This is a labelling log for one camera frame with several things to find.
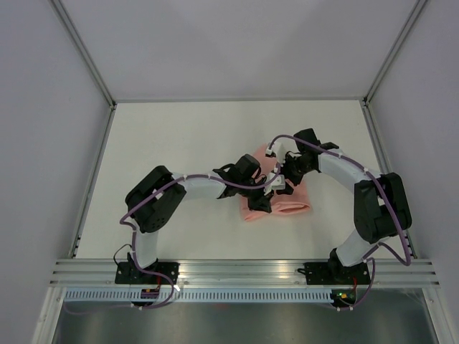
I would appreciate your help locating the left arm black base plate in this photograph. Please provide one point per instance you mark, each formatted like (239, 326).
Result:
(128, 274)

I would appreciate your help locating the pink cloth napkin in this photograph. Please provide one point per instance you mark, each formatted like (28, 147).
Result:
(281, 204)

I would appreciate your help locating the aluminium mounting rail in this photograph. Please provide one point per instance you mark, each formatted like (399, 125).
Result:
(194, 273)

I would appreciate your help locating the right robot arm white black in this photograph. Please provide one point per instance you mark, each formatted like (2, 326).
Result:
(381, 212)

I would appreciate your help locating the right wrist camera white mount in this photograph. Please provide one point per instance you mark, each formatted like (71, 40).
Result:
(276, 149)

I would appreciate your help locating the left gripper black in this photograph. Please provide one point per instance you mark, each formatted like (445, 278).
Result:
(261, 202)

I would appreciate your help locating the aluminium frame post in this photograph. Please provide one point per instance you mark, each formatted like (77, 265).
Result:
(401, 38)
(70, 28)

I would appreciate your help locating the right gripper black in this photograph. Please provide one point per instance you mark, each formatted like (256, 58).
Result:
(296, 180)

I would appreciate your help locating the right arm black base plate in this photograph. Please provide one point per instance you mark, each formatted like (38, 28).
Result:
(323, 273)

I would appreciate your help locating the white slotted cable duct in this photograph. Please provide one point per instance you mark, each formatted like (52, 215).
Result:
(212, 295)

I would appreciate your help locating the left aluminium frame post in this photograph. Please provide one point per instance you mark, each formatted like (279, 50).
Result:
(70, 28)

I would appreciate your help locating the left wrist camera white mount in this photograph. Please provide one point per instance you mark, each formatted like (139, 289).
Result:
(274, 182)

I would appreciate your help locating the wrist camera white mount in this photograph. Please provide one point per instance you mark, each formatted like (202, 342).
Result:
(276, 149)
(274, 182)

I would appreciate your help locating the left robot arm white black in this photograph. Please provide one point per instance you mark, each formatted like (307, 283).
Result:
(154, 200)

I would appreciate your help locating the right aluminium frame post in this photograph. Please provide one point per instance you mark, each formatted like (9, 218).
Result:
(401, 38)

